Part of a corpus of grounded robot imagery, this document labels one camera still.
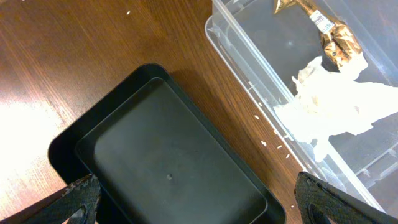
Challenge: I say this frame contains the gold coffee sachet wrapper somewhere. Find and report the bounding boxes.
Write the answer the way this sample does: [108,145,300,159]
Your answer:
[274,0,368,72]

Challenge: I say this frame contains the white tissue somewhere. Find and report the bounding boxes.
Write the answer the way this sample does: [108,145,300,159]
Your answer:
[274,56,397,162]

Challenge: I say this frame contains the black rectangular tray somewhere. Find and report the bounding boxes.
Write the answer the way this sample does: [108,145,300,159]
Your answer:
[48,63,286,223]

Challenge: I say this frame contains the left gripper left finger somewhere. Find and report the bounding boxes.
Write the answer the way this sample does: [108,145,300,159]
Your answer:
[1,174,101,224]

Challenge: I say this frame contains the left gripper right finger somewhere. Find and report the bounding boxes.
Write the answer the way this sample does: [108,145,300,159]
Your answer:
[294,172,397,224]

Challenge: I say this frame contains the clear plastic waste bin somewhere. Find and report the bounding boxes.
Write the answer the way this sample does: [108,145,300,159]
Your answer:
[205,0,397,217]

